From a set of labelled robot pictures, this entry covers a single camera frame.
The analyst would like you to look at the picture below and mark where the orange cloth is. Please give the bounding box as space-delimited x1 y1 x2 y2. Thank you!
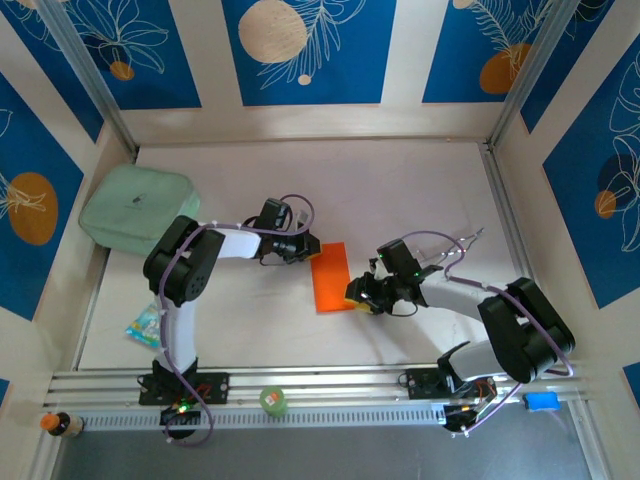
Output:
310 241 357 315

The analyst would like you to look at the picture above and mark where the green can with orange label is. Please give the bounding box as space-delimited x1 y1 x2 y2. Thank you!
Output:
258 385 289 417

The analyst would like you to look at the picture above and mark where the black controller board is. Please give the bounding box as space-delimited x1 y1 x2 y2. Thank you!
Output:
441 403 482 434
158 403 202 432

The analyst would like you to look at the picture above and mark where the mint green zip pouch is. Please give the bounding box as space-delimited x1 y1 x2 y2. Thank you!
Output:
78 165 203 259

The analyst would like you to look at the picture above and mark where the blue and white snack packet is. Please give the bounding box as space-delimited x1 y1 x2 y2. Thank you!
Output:
124 301 164 346

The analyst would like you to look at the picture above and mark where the blue box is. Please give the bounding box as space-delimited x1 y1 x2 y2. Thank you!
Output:
522 392 560 414

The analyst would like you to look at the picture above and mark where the bottle with orange cap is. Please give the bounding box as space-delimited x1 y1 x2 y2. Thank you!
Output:
39 410 84 439

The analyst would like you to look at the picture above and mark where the silver metal wire clip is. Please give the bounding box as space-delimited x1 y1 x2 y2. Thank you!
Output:
413 227 486 265

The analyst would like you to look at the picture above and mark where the aluminium mounting rail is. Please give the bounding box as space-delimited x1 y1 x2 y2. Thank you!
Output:
43 366 592 409

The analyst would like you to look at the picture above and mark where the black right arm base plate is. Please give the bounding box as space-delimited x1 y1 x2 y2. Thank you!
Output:
406 368 497 402

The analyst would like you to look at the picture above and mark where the slotted grey cable duct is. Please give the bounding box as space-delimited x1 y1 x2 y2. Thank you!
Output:
74 405 451 432

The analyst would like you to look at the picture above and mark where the aluminium side rail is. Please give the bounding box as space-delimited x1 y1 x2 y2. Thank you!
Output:
481 142 531 281

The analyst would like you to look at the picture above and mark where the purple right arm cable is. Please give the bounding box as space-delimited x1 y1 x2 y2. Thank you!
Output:
399 229 575 437

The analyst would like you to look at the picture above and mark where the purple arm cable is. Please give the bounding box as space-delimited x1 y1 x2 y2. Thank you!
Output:
149 193 317 450
399 229 575 437

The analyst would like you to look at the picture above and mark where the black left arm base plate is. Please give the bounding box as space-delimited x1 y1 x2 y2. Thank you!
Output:
137 372 231 407

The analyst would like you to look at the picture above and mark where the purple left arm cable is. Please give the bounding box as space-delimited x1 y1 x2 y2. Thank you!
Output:
149 193 317 450

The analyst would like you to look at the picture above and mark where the aluminium frame post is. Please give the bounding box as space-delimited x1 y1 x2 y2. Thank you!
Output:
486 0 587 152
37 0 139 157

